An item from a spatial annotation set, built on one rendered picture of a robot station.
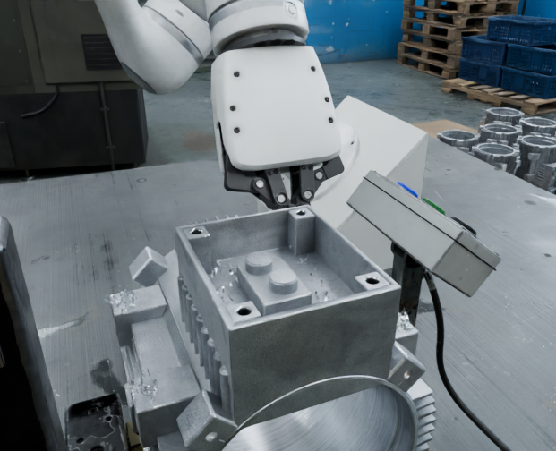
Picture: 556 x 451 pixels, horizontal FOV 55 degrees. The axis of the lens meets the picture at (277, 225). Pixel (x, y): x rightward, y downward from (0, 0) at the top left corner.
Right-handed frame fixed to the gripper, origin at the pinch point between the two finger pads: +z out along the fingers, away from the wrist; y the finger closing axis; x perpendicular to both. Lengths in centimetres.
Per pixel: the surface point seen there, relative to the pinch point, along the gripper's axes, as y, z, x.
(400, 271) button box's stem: -14.9, 6.5, -9.5
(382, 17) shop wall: -406, -282, -592
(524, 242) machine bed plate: -63, 10, -43
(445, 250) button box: -13.9, 4.3, 0.7
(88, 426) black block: 20.0, 16.6, -19.4
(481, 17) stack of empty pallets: -440, -213, -447
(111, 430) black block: 17.7, 17.4, -18.1
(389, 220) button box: -13.3, 0.7, -7.0
